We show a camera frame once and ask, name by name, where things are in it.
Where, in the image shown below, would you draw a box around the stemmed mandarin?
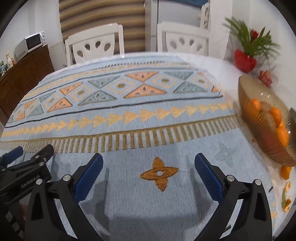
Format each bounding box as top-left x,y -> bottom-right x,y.
275,126 -> 290,148

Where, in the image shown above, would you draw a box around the small mandarin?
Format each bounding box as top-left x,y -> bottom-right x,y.
251,98 -> 261,112

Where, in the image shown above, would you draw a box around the small brown kiwi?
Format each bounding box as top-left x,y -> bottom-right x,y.
260,101 -> 276,131

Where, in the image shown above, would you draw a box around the brown wooden sideboard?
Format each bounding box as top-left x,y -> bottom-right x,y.
0,45 -> 54,125

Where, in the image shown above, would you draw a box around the bottles on sideboard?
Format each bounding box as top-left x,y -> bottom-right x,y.
1,53 -> 14,76

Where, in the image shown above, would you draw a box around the amber glass bowl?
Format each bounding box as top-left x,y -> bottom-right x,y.
238,75 -> 295,167

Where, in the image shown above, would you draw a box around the patterned blue table runner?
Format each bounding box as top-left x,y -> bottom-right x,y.
1,55 -> 277,240

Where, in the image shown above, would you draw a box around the white microwave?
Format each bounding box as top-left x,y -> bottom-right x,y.
14,31 -> 46,62

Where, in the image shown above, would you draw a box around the left white chair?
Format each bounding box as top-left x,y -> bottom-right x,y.
65,23 -> 125,66

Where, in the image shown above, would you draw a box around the white chair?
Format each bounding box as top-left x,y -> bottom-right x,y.
65,23 -> 125,66
157,22 -> 209,56

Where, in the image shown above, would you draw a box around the striped window blind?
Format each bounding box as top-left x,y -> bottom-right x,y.
59,0 -> 145,53

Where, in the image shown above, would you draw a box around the red star ornament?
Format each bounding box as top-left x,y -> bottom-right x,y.
258,70 -> 273,87

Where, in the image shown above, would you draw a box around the red potted plant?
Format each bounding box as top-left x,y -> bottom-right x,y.
223,17 -> 280,73

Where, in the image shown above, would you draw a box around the right white chair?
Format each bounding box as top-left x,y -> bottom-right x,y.
157,22 -> 209,56

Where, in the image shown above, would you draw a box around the white refrigerator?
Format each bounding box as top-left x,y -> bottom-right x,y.
144,0 -> 212,52

